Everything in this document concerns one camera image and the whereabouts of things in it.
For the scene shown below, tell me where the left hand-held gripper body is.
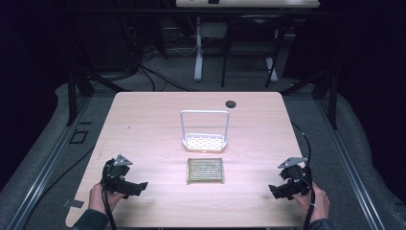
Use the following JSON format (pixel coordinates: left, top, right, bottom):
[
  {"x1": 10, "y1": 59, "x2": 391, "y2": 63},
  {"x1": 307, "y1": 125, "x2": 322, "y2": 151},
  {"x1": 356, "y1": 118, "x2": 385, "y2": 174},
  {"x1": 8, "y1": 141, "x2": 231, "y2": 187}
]
[{"x1": 101, "y1": 153, "x2": 139, "y2": 196}]

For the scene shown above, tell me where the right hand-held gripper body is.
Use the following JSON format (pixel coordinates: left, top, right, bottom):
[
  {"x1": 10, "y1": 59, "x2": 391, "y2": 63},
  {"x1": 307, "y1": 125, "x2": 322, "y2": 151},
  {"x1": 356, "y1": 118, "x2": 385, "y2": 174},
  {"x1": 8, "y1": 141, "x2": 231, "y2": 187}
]
[{"x1": 277, "y1": 156, "x2": 313, "y2": 196}]

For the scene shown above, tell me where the white perforated rack with handle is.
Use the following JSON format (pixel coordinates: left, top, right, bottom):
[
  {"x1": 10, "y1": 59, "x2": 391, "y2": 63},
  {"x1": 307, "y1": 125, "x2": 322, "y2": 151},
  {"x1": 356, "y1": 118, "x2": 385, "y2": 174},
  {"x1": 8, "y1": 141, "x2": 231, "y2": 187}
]
[{"x1": 179, "y1": 109, "x2": 231, "y2": 153}]

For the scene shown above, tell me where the person's left hand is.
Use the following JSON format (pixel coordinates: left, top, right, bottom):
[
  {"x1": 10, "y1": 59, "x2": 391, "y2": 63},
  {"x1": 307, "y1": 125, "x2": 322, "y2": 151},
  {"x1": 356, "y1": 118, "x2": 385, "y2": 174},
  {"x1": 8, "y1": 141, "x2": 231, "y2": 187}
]
[{"x1": 88, "y1": 182, "x2": 126, "y2": 216}]

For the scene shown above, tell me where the person's right hand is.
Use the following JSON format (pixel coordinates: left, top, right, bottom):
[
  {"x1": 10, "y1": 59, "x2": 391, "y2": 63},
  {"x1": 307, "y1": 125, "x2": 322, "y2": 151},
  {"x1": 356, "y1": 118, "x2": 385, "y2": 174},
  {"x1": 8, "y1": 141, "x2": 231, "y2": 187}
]
[{"x1": 291, "y1": 181, "x2": 331, "y2": 224}]

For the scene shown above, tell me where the grey tape strip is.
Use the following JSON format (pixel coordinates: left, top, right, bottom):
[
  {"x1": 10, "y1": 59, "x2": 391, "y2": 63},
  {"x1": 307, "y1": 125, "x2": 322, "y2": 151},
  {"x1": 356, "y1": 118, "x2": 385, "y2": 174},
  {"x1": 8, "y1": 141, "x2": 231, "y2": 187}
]
[{"x1": 61, "y1": 198, "x2": 85, "y2": 209}]

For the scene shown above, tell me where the black tape square outline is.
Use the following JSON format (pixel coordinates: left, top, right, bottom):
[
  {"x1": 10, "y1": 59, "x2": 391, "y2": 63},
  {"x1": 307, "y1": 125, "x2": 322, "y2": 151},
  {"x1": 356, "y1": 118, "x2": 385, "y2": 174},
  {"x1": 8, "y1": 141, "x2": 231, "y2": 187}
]
[{"x1": 68, "y1": 129, "x2": 90, "y2": 145}]

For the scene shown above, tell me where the black chair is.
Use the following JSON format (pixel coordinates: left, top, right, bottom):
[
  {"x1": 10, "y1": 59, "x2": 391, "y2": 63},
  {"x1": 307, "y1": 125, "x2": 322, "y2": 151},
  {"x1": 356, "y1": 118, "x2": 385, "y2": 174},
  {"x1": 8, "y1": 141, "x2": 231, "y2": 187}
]
[{"x1": 220, "y1": 13, "x2": 290, "y2": 89}]

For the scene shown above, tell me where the white desk with white legs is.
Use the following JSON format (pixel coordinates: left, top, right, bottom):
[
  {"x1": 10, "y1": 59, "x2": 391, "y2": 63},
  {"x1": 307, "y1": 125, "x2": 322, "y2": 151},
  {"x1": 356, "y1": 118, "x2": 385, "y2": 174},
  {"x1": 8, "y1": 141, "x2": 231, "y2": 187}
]
[{"x1": 174, "y1": 0, "x2": 321, "y2": 82}]

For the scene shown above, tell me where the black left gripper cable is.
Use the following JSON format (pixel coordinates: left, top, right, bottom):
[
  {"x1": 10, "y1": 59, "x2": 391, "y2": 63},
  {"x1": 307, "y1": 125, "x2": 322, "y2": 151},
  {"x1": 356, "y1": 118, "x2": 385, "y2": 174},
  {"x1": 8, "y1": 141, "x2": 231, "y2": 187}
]
[{"x1": 101, "y1": 183, "x2": 118, "y2": 230}]

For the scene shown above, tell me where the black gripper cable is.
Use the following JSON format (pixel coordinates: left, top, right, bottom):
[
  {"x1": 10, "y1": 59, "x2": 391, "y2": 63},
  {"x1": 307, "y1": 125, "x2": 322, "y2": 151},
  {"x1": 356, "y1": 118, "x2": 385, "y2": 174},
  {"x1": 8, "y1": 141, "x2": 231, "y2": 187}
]
[
  {"x1": 101, "y1": 183, "x2": 118, "y2": 230},
  {"x1": 290, "y1": 122, "x2": 318, "y2": 230}
]

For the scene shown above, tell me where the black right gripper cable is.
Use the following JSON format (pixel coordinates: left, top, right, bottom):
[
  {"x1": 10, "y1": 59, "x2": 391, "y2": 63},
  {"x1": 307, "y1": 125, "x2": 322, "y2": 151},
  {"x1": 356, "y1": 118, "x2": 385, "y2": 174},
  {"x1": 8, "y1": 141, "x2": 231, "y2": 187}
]
[{"x1": 290, "y1": 122, "x2": 318, "y2": 230}]

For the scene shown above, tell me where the grey metal floor rail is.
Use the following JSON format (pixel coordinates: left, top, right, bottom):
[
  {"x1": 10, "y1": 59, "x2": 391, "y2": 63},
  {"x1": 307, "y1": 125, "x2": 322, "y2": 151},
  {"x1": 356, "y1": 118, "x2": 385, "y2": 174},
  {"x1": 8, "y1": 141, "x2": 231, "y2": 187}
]
[
  {"x1": 319, "y1": 99, "x2": 387, "y2": 230},
  {"x1": 6, "y1": 95, "x2": 94, "y2": 230}
]

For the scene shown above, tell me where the black metal frame stand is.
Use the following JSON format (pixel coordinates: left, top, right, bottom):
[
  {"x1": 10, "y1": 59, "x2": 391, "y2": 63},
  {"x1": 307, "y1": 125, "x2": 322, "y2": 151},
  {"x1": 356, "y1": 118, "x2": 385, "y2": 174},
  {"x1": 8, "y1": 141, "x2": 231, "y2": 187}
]
[
  {"x1": 62, "y1": 18, "x2": 132, "y2": 127},
  {"x1": 281, "y1": 60, "x2": 340, "y2": 130}
]

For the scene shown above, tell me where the bundle of black floor cables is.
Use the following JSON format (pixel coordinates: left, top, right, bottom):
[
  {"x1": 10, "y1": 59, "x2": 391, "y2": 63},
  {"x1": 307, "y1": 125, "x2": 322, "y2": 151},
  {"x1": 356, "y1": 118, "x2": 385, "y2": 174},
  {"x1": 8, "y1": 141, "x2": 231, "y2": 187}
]
[{"x1": 104, "y1": 12, "x2": 200, "y2": 94}]

